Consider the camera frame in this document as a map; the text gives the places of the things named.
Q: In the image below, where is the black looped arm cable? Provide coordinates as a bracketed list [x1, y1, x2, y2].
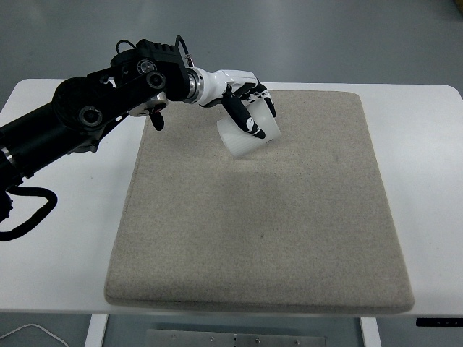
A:
[0, 186, 59, 241]

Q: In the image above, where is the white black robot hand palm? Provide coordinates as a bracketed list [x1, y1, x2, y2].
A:
[187, 67, 258, 107]

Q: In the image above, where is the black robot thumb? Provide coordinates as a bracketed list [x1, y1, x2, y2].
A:
[222, 94, 266, 140]

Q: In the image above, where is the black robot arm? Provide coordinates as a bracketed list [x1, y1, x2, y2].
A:
[1, 37, 276, 191]

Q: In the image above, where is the black desk control panel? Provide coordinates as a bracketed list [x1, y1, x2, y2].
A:
[415, 317, 463, 327]

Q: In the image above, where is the white table leg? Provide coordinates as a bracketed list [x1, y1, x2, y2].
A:
[84, 314, 109, 347]
[360, 317, 382, 347]

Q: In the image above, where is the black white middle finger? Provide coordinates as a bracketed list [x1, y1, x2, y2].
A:
[249, 82, 268, 98]

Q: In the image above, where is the beige fabric cushion mat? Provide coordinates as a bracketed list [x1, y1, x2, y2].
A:
[104, 91, 415, 314]

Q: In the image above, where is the white table leg left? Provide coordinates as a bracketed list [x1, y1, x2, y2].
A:
[84, 314, 109, 347]

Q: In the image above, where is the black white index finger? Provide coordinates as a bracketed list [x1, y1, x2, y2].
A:
[263, 96, 276, 117]

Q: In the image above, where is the white table leg right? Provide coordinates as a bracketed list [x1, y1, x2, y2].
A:
[360, 317, 382, 347]

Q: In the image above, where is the white floor cable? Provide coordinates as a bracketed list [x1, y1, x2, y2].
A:
[0, 323, 69, 347]

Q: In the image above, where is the white ribbed plastic cup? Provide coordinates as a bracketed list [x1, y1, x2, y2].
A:
[217, 96, 281, 158]

